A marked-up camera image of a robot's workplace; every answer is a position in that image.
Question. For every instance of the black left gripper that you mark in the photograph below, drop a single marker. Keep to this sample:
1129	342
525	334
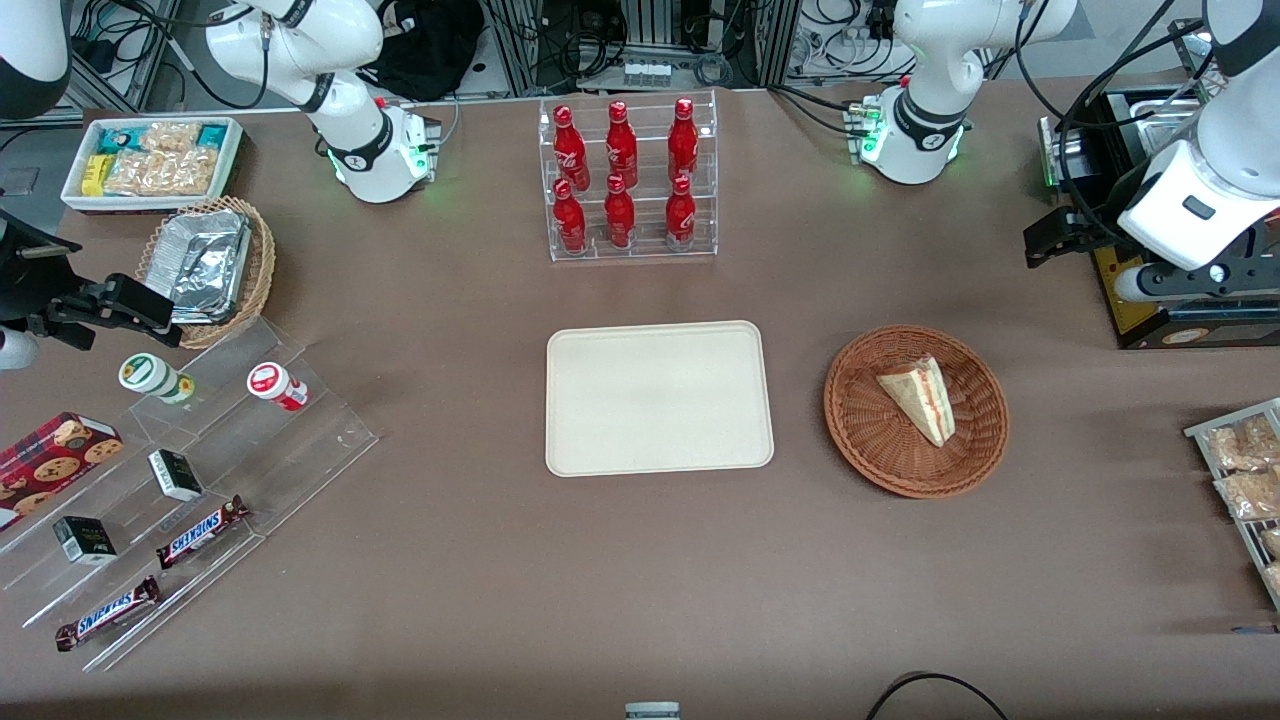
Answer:
1098	229

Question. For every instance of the red cookie box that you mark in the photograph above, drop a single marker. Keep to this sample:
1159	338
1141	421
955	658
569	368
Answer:
50	465

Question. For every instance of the triangle sandwich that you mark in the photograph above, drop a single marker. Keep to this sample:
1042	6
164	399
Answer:
925	400

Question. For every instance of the white power strip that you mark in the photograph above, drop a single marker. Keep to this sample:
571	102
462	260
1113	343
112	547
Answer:
647	73

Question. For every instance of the yellow snack box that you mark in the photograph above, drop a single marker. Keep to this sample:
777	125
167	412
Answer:
94	175

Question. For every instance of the silver foil packets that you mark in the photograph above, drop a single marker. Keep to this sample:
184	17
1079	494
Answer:
205	265

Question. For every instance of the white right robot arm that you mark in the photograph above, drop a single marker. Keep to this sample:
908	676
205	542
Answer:
370	150

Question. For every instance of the clear acrylic bottle rack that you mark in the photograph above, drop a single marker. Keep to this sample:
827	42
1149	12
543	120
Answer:
645	250

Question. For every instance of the beige rectangular tray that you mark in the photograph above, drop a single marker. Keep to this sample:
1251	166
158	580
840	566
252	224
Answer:
660	400

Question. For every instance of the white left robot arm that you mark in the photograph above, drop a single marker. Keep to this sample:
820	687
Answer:
925	120

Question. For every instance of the clear acrylic stepped display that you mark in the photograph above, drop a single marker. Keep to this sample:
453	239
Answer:
250	450

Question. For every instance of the tray with snack bags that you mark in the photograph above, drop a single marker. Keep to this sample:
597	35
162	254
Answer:
1200	432

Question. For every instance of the black metal appliance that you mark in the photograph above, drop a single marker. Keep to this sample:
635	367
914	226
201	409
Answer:
1120	150

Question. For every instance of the Snickers chocolate bar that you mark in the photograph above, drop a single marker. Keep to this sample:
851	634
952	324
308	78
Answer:
203	531
108	613

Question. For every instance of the teal snack packet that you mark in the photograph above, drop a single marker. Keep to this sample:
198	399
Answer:
213	136
115	140

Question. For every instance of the white rectangular snack bin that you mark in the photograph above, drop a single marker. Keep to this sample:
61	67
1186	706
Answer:
232	160

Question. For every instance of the green lid yogurt cup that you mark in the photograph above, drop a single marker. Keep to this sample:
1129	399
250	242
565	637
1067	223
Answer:
150	375

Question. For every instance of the black yellow printed box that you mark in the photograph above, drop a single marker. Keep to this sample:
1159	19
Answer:
1135	310

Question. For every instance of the small black carton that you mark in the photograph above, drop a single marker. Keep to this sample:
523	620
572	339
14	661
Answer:
85	540
176	475

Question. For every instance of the round brown wicker basket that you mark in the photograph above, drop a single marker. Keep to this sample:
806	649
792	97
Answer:
865	430

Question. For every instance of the red cola bottle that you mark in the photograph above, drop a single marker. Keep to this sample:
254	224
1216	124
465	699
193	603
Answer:
683	140
619	215
570	150
681	215
621	145
570	220

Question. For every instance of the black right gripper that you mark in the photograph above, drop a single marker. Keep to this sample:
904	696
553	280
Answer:
22	280

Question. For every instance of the red lid yogurt cup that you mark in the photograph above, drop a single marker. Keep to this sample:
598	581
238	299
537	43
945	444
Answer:
275	385

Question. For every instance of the oval tan wicker basket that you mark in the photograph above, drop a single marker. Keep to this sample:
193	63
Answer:
258	270

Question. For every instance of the small grey device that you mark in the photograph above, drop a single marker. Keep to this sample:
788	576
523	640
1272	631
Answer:
652	711

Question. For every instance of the clear bag of biscuits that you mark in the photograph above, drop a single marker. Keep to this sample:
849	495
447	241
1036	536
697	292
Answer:
1245	443
1274	580
1271	542
1250	495

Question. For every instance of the clear bag of crackers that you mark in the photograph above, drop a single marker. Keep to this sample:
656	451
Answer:
170	136
160	172

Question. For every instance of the black fabric bag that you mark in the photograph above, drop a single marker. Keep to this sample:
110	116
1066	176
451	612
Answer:
430	45

